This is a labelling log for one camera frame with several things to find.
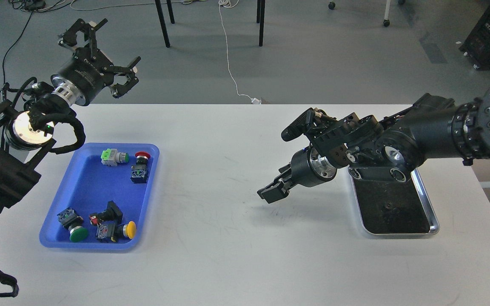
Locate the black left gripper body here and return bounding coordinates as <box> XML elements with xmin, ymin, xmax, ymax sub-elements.
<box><xmin>51</xmin><ymin>54</ymin><xmax>109</xmax><ymax>106</ymax></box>

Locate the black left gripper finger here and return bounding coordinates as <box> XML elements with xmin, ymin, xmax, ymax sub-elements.
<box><xmin>100</xmin><ymin>56</ymin><xmax>141</xmax><ymax>99</ymax></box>
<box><xmin>58</xmin><ymin>19</ymin><xmax>108</xmax><ymax>60</ymax></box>

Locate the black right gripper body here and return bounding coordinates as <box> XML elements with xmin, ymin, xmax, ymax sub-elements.
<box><xmin>290</xmin><ymin>148</ymin><xmax>338</xmax><ymax>187</ymax></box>

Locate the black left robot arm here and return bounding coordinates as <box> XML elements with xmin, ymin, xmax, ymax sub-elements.
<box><xmin>0</xmin><ymin>19</ymin><xmax>141</xmax><ymax>213</ymax></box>

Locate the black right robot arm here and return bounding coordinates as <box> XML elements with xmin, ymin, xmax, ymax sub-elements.
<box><xmin>257</xmin><ymin>89</ymin><xmax>490</xmax><ymax>203</ymax></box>

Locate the silver metal tray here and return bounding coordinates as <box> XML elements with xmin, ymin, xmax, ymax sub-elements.
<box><xmin>351</xmin><ymin>169</ymin><xmax>440</xmax><ymax>238</ymax></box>

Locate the blue plastic tray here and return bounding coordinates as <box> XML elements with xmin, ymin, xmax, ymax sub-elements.
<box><xmin>39</xmin><ymin>143</ymin><xmax>160</xmax><ymax>252</ymax></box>

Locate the red emergency stop button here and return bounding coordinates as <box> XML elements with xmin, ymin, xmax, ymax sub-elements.
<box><xmin>130</xmin><ymin>151</ymin><xmax>151</xmax><ymax>184</ymax></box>

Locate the black table leg left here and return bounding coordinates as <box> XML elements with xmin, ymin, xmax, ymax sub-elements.
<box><xmin>154</xmin><ymin>0</ymin><xmax>175</xmax><ymax>48</ymax></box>

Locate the black table leg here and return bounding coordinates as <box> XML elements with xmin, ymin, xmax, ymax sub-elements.
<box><xmin>256</xmin><ymin>0</ymin><xmax>266</xmax><ymax>47</ymax></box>
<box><xmin>154</xmin><ymin>0</ymin><xmax>175</xmax><ymax>48</ymax></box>

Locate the green mushroom push button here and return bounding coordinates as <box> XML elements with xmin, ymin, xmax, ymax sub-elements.
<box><xmin>57</xmin><ymin>207</ymin><xmax>89</xmax><ymax>243</ymax></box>

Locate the black table leg right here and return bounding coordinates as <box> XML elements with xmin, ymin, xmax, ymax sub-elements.
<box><xmin>256</xmin><ymin>0</ymin><xmax>266</xmax><ymax>47</ymax></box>

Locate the black floor cable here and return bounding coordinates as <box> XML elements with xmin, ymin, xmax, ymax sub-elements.
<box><xmin>0</xmin><ymin>0</ymin><xmax>75</xmax><ymax>119</ymax></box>

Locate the light green push button switch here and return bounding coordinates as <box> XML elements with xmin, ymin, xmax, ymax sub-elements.
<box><xmin>100</xmin><ymin>148</ymin><xmax>130</xmax><ymax>167</ymax></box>

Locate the black selector switch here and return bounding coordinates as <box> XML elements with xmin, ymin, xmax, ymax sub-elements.
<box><xmin>89</xmin><ymin>200</ymin><xmax>124</xmax><ymax>226</ymax></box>

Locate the yellow push button switch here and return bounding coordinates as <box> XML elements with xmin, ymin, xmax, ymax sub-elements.
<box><xmin>95</xmin><ymin>221</ymin><xmax>137</xmax><ymax>243</ymax></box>

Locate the white floor cable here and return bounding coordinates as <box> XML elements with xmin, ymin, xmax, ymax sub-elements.
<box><xmin>71</xmin><ymin>0</ymin><xmax>262</xmax><ymax>105</ymax></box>

